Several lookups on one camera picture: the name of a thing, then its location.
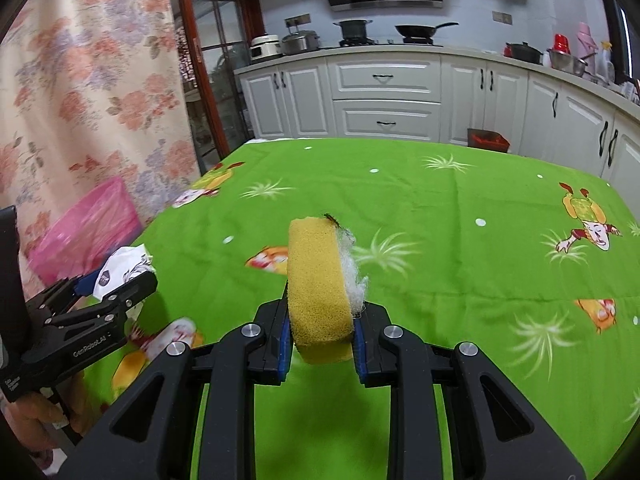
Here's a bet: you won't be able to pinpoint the red box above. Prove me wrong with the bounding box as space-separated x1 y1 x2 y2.
467 128 511 153

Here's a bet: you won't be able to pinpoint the yellow sponge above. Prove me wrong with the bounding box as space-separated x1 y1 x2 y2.
287 214 373 365

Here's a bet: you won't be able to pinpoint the black frying pan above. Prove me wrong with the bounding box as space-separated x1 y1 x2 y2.
395 22 460 42

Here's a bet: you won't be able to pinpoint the green printed tablecloth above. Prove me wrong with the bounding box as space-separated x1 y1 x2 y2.
82 137 640 480

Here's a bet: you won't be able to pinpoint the floral curtain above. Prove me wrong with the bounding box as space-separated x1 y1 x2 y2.
0 0 201 281

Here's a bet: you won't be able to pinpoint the silver pressure cooker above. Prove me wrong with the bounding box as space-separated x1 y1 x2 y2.
280 30 321 56

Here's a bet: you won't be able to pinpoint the printed wrapper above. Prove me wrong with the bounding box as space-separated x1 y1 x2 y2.
92 244 153 301

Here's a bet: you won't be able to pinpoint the black gas stove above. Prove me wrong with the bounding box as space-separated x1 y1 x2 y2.
330 39 443 50

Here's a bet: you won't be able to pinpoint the person's left hand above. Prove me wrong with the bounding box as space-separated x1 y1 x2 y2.
5 385 88 461

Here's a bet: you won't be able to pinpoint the black cooking pot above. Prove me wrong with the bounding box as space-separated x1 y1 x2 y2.
333 19 374 43

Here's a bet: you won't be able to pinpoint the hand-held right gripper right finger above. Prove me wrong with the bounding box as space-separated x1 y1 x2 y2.
352 300 586 480

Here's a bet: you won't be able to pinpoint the grey kitchen countertop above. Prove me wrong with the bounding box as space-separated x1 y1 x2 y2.
234 44 640 116

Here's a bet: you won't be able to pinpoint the red pot with black lid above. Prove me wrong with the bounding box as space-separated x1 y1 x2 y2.
504 42 544 65

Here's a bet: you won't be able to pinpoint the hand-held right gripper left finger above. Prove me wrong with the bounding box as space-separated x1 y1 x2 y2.
57 280 292 480

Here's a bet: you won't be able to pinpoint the dark framed window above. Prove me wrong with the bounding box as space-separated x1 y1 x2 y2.
597 0 640 91

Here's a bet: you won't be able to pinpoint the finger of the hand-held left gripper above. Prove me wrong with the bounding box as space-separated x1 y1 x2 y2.
25 275 101 321
50 267 158 333

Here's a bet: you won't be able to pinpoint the spray bottle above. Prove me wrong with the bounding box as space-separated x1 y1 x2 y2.
599 41 616 83

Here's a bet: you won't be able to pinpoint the pink trash bin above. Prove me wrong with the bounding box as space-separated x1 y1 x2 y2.
27 176 143 286

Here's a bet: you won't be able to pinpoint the brown framed glass door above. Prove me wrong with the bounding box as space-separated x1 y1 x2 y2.
174 0 266 173

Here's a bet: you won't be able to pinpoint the white lower kitchen cabinets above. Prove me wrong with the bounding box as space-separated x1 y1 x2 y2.
235 52 640 201

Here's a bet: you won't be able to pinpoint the white rice cooker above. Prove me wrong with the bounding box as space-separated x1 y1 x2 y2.
249 35 282 61

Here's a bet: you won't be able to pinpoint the steel bowl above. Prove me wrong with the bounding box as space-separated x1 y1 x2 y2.
546 49 598 77

